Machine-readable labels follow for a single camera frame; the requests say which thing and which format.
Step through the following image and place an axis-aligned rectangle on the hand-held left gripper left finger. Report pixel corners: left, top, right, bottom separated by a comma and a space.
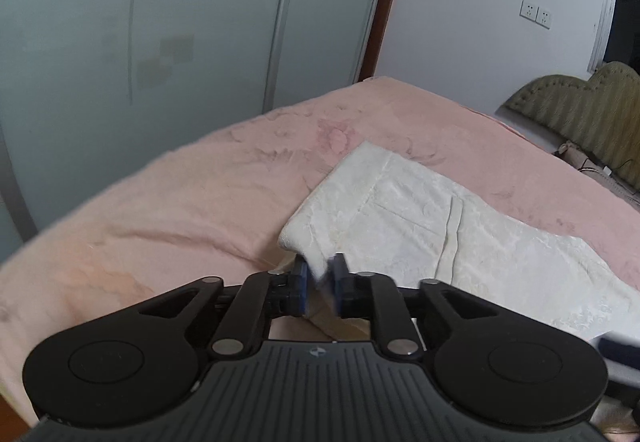
134, 257, 309, 364

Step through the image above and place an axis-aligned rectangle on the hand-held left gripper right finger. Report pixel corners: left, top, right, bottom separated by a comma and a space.
333, 253, 502, 364

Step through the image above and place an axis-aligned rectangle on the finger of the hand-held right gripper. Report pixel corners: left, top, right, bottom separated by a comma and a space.
596, 334, 640, 398

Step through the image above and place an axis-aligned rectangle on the white towel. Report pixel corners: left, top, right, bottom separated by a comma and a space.
278, 140, 640, 344

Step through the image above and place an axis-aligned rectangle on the pink floral blanket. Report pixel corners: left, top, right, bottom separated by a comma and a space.
0, 76, 640, 429

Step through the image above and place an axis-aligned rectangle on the olive green padded headboard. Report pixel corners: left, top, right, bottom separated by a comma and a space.
502, 61, 640, 195

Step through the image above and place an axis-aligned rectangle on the brown wooden wardrobe side panel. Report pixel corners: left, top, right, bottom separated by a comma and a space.
356, 0, 412, 84

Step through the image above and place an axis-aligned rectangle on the frosted glass sliding wardrobe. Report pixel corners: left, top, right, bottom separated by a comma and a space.
0, 0, 396, 263

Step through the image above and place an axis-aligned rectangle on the black cable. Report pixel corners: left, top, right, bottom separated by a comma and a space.
577, 156, 640, 176

